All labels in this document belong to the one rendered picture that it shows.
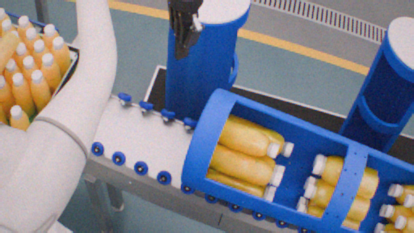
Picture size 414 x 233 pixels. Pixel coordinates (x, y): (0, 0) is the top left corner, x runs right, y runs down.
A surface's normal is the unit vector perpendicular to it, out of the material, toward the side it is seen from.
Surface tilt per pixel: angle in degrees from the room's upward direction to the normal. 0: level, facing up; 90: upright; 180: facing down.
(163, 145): 0
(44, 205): 58
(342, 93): 0
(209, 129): 19
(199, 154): 45
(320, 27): 0
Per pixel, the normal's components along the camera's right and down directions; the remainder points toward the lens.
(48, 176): 0.58, -0.25
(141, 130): 0.07, -0.51
